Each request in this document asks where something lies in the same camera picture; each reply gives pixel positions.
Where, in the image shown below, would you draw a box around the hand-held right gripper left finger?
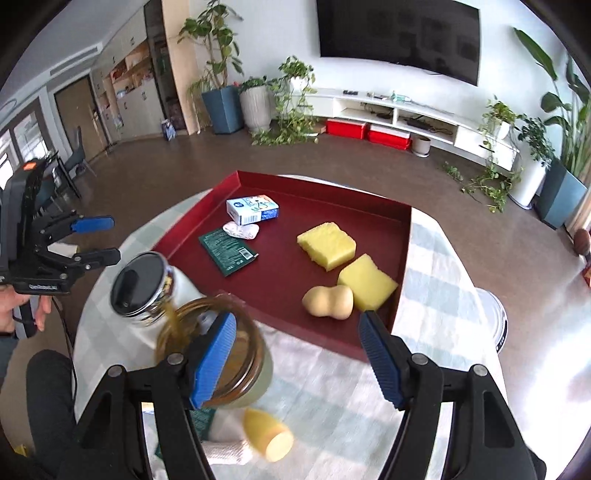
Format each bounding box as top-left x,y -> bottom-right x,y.
58,311 -> 238,480

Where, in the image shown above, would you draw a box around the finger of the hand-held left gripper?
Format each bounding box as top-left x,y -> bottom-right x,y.
34,247 -> 122,278
36,210 -> 116,245

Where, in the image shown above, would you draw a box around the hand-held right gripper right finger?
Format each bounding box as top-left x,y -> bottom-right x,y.
358,311 -> 546,480

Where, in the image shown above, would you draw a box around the yellow square sponge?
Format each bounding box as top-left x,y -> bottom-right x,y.
337,254 -> 399,312
296,222 -> 358,272

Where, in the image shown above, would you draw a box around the beige gourd-shaped makeup sponge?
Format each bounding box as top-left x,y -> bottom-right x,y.
301,285 -> 355,318

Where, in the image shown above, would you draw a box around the red tray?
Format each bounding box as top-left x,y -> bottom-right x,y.
150,170 -> 413,363

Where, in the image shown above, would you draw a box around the green sachet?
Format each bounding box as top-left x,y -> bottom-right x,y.
198,228 -> 258,278
189,406 -> 217,435

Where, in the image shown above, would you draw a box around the blue tissue pack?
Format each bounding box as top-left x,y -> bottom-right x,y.
226,195 -> 280,226

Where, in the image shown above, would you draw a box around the person's left hand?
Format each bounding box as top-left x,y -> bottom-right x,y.
0,284 -> 54,337

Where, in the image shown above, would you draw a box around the glass cup with green sleeve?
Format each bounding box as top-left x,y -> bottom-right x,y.
154,295 -> 274,409

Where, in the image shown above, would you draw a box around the white mug with lid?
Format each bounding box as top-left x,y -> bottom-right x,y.
110,251 -> 206,344

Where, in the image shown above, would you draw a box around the dark chair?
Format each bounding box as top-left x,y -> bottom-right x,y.
50,127 -> 99,186

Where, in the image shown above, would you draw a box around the yellow teardrop makeup sponge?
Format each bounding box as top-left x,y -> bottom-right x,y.
243,407 -> 295,463

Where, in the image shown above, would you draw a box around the wooden door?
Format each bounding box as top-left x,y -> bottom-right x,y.
54,76 -> 110,158

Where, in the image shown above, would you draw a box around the leafy tree in blue pot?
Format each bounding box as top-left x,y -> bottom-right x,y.
178,0 -> 245,136

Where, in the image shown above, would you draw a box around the plant in ribbed white pot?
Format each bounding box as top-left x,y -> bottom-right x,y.
238,76 -> 274,133

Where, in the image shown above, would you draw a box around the trailing vine plant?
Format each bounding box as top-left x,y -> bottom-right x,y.
252,56 -> 324,147

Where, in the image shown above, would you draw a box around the red storage box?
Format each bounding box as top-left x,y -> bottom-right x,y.
368,124 -> 413,151
326,118 -> 370,139

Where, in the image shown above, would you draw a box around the bushy plant in white pot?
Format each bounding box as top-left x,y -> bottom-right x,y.
508,115 -> 557,208

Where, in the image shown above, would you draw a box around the white television cabinet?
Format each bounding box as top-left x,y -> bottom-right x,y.
300,88 -> 520,171

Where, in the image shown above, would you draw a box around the broad-leaf plant in blue pot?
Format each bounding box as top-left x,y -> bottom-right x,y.
515,28 -> 591,229

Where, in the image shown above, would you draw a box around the small potted plant on cabinet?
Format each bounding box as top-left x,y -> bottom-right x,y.
443,97 -> 522,213

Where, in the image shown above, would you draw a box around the black television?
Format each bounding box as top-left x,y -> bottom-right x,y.
316,0 -> 481,87

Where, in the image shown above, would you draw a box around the black cable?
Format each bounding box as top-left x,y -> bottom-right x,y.
50,295 -> 78,402

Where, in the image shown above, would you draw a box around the wooden wall cabinets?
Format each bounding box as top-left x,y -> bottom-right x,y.
90,9 -> 162,144

